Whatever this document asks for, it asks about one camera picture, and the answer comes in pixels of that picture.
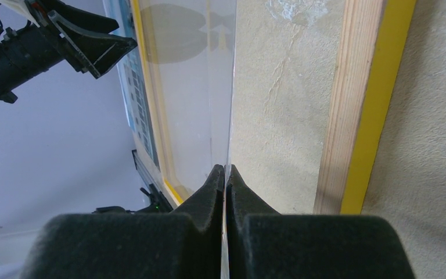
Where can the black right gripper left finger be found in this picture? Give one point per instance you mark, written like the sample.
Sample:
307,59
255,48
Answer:
150,238

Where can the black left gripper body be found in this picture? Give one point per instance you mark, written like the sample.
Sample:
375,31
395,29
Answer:
24,54

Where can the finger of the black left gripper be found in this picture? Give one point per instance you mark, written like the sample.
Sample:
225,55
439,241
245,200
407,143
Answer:
81,18
96,52

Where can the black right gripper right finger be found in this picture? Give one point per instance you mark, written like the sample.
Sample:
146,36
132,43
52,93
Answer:
266,244

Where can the clear acrylic sheet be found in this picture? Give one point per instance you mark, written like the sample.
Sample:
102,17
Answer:
188,56

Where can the yellow wooden picture frame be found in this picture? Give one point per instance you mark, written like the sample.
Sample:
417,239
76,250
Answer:
311,90

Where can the building photo print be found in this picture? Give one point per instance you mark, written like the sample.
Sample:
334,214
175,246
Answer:
132,79

